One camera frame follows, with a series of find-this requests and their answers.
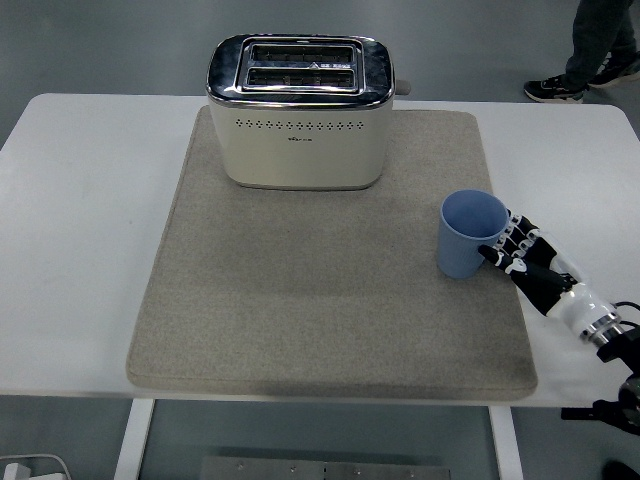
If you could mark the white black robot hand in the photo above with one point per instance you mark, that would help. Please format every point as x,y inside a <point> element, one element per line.
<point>550,285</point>

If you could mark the blue ribbed cup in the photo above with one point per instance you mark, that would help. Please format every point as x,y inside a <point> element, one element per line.
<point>457,255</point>

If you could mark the black table control panel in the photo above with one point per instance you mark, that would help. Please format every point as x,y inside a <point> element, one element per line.
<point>575,414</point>

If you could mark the white table leg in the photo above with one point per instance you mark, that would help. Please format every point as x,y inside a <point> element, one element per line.
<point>506,445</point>
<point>132,440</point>

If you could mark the black object on floor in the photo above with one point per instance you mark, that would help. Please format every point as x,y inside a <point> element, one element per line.
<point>622,472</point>

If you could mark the beige fabric table mat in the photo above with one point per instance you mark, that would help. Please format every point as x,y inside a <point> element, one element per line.
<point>310,300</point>

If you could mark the person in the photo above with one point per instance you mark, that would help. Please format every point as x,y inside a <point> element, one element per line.
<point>592,40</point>

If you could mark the cream chrome two-slot toaster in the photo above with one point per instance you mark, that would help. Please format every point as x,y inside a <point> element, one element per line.
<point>300,155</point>

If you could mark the white power adapter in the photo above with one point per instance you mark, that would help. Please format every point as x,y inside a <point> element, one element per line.
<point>12,472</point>

